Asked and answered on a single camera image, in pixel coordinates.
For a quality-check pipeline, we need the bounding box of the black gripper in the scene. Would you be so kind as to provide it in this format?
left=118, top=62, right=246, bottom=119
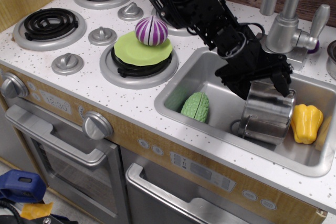
left=214, top=39, right=292, bottom=100

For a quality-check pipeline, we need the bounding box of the steel pot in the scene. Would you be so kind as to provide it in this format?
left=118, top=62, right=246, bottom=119
left=238, top=81, right=296, bottom=145
left=326, top=40, right=336, bottom=80

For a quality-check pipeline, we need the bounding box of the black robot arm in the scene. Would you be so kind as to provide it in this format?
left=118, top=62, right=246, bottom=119
left=150, top=0, right=292, bottom=100

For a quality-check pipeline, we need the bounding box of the silver toy sink basin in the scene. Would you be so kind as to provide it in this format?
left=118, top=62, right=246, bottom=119
left=154, top=48, right=335, bottom=177

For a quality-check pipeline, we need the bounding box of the silver toy faucet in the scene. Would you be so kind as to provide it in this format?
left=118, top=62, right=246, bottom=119
left=260, top=0, right=307, bottom=71

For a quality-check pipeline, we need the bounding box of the yellow toy bell pepper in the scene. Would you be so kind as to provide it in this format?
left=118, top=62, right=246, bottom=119
left=291, top=104, right=324, bottom=144

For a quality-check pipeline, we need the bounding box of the purple toy behind faucet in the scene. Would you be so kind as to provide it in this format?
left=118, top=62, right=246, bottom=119
left=307, top=38, right=320, bottom=54

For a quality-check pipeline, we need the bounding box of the green toy bitter melon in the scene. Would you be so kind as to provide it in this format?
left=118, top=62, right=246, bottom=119
left=180, top=92, right=209, bottom=123

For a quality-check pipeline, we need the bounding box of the purple white toy onion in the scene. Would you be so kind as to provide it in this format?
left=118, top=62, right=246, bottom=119
left=134, top=15, right=168, bottom=46

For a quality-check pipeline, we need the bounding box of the front right black burner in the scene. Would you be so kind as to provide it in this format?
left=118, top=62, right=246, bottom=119
left=100, top=46, right=179, bottom=89

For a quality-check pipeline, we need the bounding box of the light green plate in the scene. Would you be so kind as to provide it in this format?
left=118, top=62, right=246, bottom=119
left=113, top=32, right=173, bottom=66

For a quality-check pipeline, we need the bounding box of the silver stove knob upper middle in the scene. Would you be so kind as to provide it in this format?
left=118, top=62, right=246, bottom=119
left=118, top=2, right=144, bottom=22

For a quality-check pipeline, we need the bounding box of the silver stove knob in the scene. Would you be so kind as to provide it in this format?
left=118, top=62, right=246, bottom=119
left=118, top=2, right=144, bottom=22
left=51, top=53, right=84, bottom=76
left=88, top=26, right=118, bottom=46

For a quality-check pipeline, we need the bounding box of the silver dishwasher door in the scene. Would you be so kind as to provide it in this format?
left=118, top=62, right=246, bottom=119
left=125, top=163, right=269, bottom=223

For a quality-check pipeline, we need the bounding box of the silver stove knob lower middle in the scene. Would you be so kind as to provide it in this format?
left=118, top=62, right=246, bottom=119
left=88, top=26, right=118, bottom=46

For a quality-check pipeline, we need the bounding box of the silver oven dial right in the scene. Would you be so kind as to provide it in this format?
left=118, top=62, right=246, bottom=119
left=82, top=111, right=113, bottom=141

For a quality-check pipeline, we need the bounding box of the silver oven dial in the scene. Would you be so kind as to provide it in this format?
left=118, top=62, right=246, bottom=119
left=1, top=72, right=29, bottom=99
left=82, top=111, right=113, bottom=141

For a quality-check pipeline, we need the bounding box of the silver oven door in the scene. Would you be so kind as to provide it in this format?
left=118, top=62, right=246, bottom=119
left=5, top=105, right=130, bottom=223

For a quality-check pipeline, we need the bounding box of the silver stove knob front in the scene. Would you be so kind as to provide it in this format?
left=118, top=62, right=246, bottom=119
left=51, top=53, right=84, bottom=76

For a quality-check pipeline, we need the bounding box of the front left black burner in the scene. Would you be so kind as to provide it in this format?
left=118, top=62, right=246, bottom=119
left=13, top=8, right=86, bottom=51

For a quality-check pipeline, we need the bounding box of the silver oven dial left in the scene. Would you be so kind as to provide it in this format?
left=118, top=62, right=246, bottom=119
left=1, top=72, right=29, bottom=99

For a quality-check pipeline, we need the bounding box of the blue clamp tool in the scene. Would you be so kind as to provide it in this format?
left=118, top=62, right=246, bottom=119
left=1, top=169, right=47, bottom=203

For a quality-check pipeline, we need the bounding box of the yellow cloth on floor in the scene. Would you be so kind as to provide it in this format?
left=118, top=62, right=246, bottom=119
left=20, top=202, right=54, bottom=220

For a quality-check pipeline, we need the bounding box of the silver faucet lever handle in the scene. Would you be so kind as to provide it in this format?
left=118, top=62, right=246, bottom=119
left=290, top=4, right=331, bottom=49

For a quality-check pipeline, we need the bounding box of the black cable on floor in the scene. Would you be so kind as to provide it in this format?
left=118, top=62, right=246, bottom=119
left=0, top=198, right=29, bottom=224

